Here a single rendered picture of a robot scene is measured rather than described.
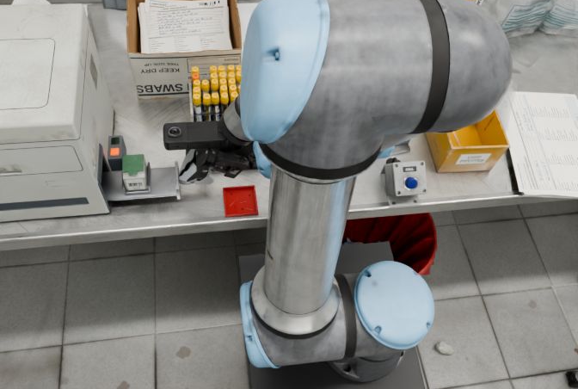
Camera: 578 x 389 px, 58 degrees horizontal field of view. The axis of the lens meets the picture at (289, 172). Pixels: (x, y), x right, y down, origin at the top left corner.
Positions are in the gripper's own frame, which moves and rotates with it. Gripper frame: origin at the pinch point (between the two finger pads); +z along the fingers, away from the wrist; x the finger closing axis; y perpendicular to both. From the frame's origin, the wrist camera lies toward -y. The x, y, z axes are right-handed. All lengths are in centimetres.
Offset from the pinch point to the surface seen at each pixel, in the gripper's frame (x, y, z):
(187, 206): -4.2, 3.3, 3.5
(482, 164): -1, 58, -32
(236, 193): -1.9, 11.9, -1.7
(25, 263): 27, -6, 110
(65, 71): 6.1, -26.5, -13.9
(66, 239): -8.5, -16.5, 16.5
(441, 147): 2, 48, -29
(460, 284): 1, 131, 31
